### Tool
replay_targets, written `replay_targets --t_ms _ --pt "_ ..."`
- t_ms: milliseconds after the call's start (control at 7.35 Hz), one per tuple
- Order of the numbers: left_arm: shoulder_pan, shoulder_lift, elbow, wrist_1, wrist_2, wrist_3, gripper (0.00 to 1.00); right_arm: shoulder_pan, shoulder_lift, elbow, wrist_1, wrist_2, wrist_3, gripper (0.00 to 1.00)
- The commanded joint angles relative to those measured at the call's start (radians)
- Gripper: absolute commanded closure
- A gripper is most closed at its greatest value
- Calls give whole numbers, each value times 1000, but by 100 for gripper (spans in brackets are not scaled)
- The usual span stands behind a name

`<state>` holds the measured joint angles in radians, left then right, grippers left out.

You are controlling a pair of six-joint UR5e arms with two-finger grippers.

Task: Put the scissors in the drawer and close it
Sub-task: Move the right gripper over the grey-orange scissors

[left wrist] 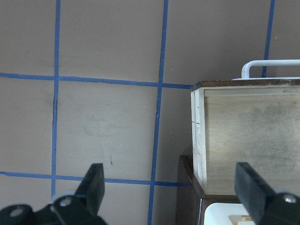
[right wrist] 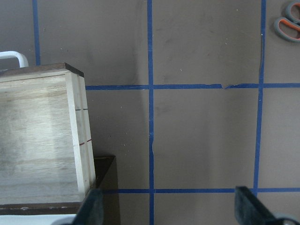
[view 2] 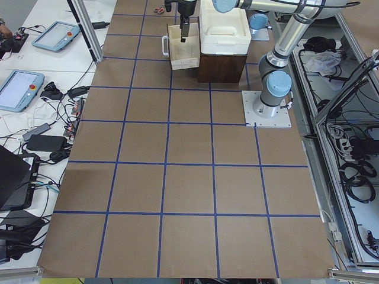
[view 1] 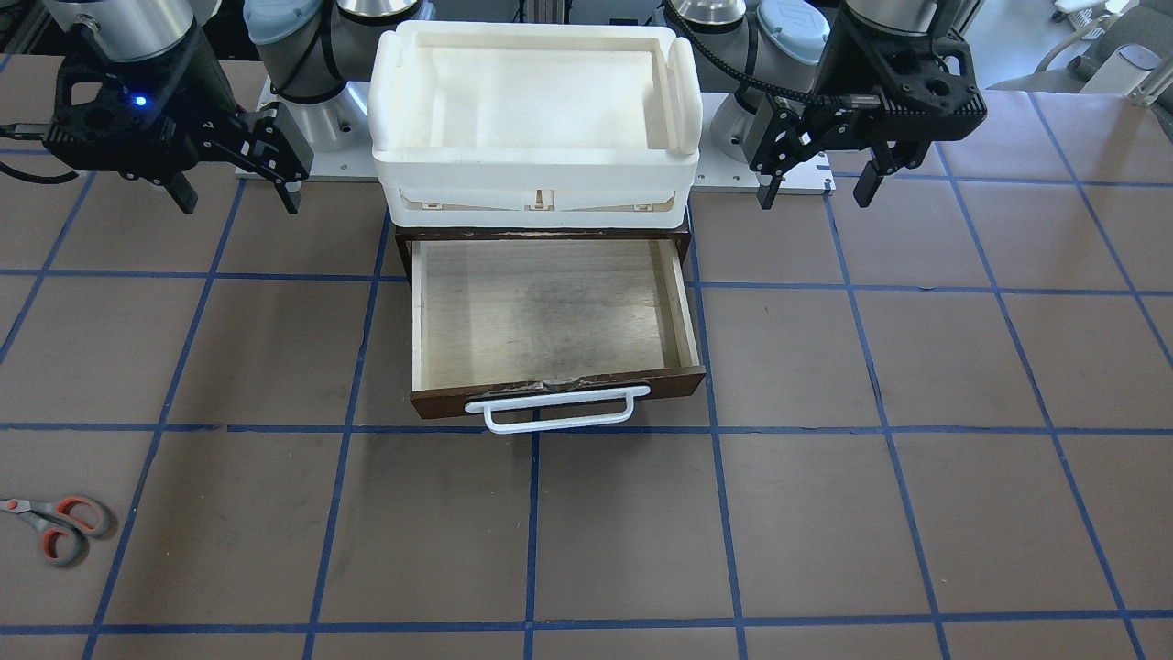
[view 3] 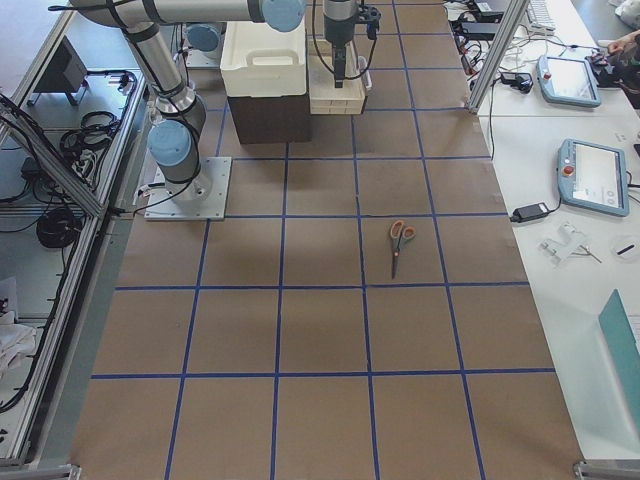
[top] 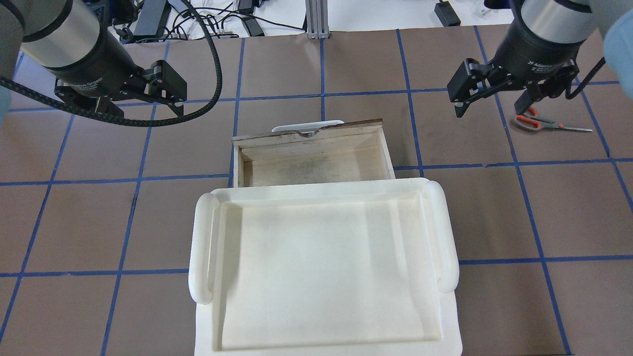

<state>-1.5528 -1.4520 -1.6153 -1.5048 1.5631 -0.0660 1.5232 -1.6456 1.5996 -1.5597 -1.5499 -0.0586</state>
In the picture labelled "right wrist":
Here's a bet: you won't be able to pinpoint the dark wooden drawer cabinet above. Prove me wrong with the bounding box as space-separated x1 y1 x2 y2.
0 62 120 225

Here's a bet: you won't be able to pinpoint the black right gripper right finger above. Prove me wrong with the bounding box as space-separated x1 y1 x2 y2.
235 186 274 225

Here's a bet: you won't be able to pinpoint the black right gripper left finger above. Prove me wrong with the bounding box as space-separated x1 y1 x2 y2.
73 189 104 225

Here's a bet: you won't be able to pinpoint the light wooden drawer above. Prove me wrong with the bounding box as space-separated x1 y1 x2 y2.
0 51 97 216

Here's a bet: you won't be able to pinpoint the orange grey handled scissors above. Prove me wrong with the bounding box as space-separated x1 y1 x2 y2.
273 0 300 43

